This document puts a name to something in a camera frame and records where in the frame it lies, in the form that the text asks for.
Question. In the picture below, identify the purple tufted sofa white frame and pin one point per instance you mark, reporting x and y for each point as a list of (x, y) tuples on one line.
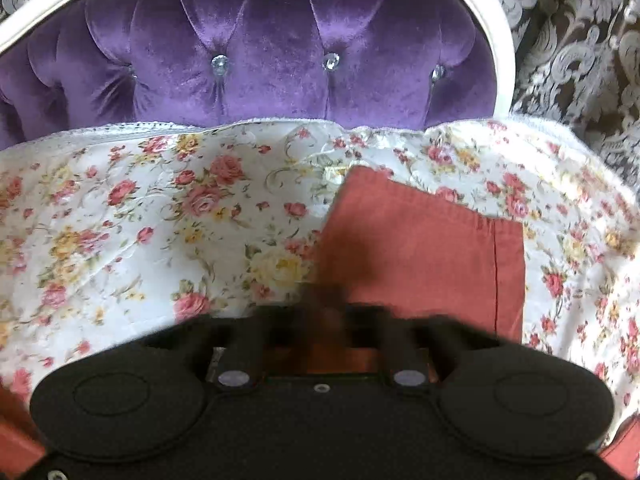
[(68, 64)]

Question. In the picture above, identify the rust red pants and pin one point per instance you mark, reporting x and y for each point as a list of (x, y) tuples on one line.
[(411, 253)]

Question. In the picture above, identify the grey damask patterned curtain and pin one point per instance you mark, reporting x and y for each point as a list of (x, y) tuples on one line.
[(577, 62)]

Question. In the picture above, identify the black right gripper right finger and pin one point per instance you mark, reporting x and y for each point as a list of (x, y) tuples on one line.
[(506, 398)]

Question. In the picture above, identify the floral white bed sheet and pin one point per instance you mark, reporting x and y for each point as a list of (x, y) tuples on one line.
[(110, 233)]

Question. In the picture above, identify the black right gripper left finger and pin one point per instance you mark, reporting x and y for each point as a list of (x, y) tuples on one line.
[(136, 397)]

